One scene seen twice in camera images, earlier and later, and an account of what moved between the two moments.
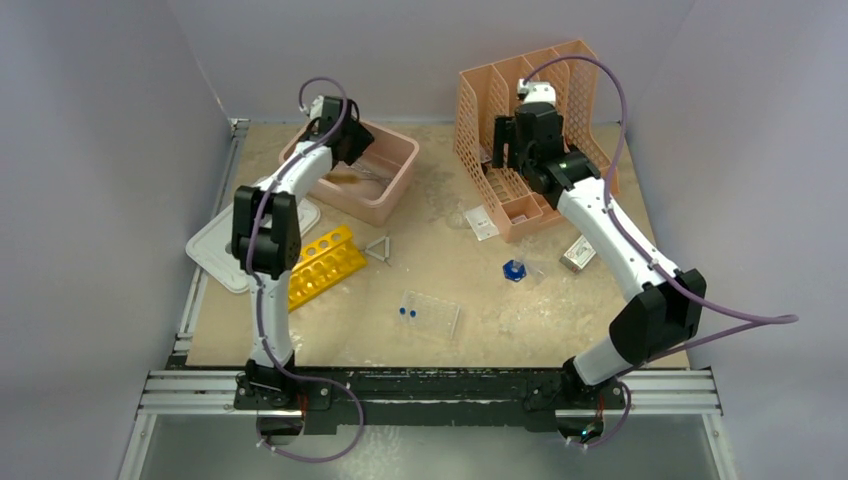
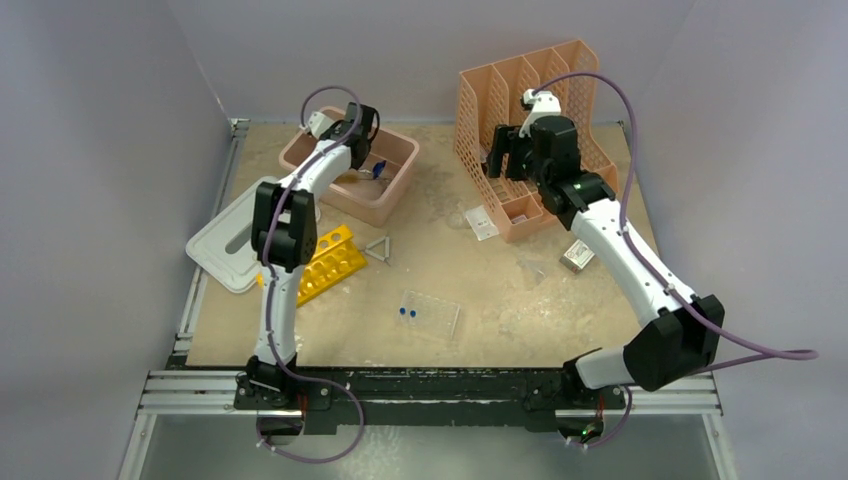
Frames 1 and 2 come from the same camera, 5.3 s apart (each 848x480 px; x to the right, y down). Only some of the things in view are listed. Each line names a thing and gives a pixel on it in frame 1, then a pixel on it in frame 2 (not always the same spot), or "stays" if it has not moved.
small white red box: [578, 255] stays
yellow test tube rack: [324, 261] stays
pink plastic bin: [367, 189] stays
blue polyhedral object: [514, 271] -> [378, 169]
